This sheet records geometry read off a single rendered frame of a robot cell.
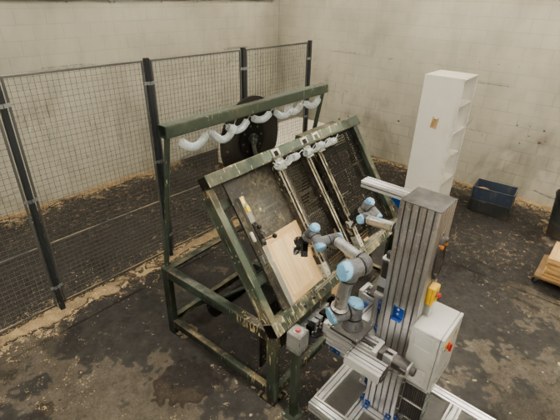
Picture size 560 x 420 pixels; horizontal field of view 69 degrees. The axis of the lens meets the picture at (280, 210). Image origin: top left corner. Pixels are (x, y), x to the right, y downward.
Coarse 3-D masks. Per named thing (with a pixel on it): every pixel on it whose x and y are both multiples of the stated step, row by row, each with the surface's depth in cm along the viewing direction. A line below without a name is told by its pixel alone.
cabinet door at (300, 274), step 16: (288, 224) 344; (272, 240) 328; (288, 240) 340; (272, 256) 324; (288, 256) 335; (288, 272) 331; (304, 272) 343; (320, 272) 355; (288, 288) 326; (304, 288) 338
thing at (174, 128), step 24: (288, 96) 400; (312, 96) 433; (192, 120) 315; (216, 120) 334; (168, 144) 308; (168, 168) 319; (168, 192) 332; (168, 216) 345; (168, 240) 360; (168, 264) 377; (240, 288) 330
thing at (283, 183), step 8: (272, 152) 339; (280, 152) 345; (280, 160) 343; (288, 160) 335; (272, 168) 346; (280, 176) 344; (280, 184) 348; (288, 184) 348; (288, 192) 345; (288, 200) 348; (296, 200) 349; (296, 208) 347; (296, 216) 350; (304, 216) 351; (304, 224) 349; (312, 248) 351; (312, 256) 354; (320, 256) 354; (320, 264) 352; (328, 272) 354
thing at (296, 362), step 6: (294, 354) 303; (294, 360) 306; (300, 360) 308; (294, 366) 308; (300, 366) 311; (294, 372) 311; (300, 372) 315; (294, 378) 314; (294, 384) 317; (294, 390) 320; (294, 396) 323; (294, 402) 326; (288, 408) 335; (294, 408) 330; (294, 414) 334
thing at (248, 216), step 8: (240, 200) 313; (248, 216) 314; (248, 224) 316; (264, 248) 317; (272, 264) 319; (272, 272) 319; (280, 280) 320; (280, 288) 320; (288, 296) 322; (288, 304) 321
